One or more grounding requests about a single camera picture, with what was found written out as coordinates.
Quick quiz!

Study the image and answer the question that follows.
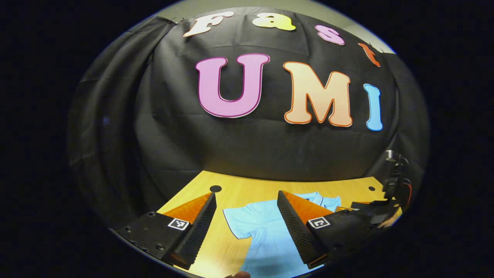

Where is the light blue T-shirt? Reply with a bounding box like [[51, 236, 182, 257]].
[[223, 192, 342, 278]]

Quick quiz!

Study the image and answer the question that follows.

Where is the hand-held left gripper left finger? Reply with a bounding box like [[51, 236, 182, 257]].
[[116, 191, 218, 270]]

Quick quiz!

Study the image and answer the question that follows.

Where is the black backdrop cloth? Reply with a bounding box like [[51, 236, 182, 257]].
[[68, 8, 431, 229]]

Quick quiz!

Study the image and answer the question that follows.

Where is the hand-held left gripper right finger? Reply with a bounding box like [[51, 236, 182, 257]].
[[277, 190, 381, 270]]

